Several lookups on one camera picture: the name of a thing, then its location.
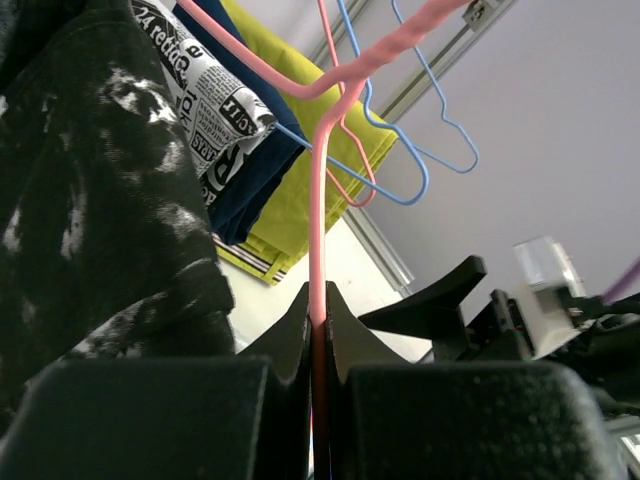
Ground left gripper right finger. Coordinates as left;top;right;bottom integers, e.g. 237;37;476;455
326;283;625;479

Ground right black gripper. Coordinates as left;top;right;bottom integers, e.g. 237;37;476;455
357;254;640;363

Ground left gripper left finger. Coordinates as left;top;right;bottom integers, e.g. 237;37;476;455
1;287;311;479

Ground light blue hanger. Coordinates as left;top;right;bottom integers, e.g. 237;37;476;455
401;45;479;174
276;1;430;208

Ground black white patterned trousers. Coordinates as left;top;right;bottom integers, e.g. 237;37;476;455
1;1;234;427

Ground pink hanger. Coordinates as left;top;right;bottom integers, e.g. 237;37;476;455
179;1;467;479
316;0;376;208

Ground olive yellow trousers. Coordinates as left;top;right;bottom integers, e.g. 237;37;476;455
216;1;397;285

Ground navy blue trousers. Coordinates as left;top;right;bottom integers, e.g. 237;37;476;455
172;5;304;245

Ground grey white printed trousers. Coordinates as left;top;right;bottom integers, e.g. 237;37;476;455
131;1;276;206

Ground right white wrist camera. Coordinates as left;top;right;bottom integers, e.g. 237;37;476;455
513;236;586;359

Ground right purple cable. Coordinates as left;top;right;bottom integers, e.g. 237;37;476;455
602;254;640;306

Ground aluminium frame right struts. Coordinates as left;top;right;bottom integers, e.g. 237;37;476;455
326;1;511;298

